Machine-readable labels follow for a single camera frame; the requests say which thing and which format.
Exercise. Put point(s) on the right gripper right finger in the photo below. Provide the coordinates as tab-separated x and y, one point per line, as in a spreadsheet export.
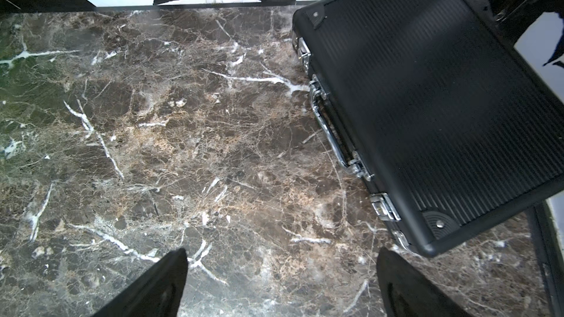
406	291

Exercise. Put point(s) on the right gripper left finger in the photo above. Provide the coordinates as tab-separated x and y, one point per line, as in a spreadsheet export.
157	292

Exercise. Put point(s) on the black tablet device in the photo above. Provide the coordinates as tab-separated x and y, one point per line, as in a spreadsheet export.
450	129

